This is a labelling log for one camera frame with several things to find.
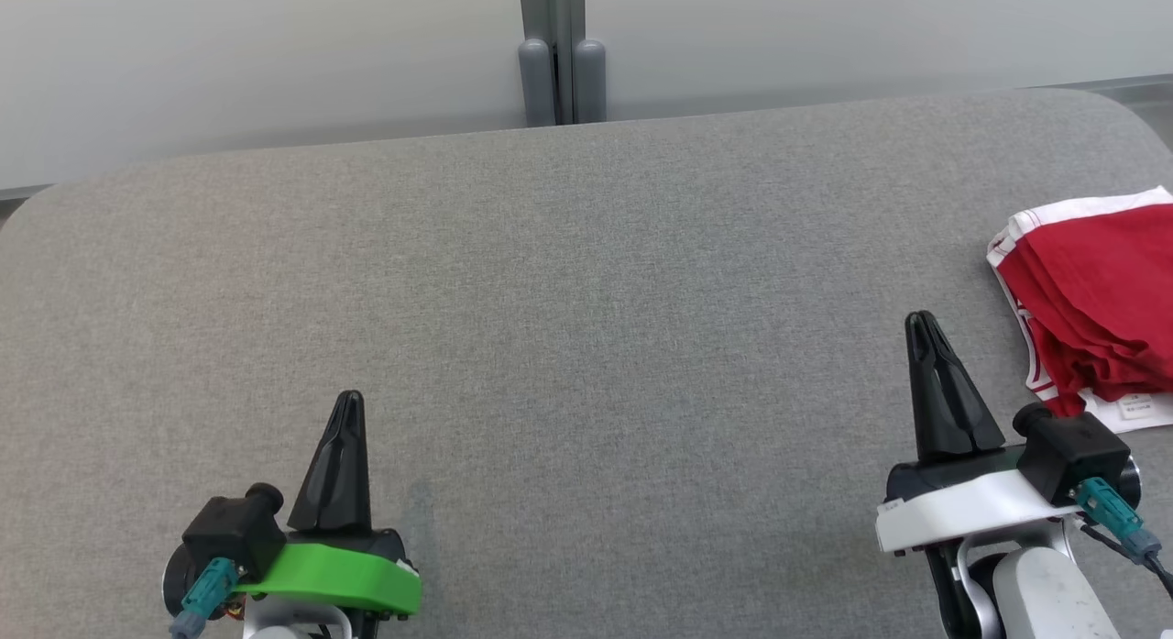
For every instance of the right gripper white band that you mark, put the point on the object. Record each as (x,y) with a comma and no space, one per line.
(962,515)

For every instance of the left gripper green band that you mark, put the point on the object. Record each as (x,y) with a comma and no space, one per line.
(339,579)

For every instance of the red shirt with white sleeves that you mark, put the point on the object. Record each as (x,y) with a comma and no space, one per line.
(1113,412)

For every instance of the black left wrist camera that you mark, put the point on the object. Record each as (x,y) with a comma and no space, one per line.
(229,534)

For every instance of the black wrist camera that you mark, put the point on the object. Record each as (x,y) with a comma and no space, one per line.
(229,534)
(1072,456)

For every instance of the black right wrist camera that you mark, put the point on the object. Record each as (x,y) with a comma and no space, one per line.
(1072,456)

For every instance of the grey double partition post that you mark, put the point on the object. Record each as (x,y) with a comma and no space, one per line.
(561,52)

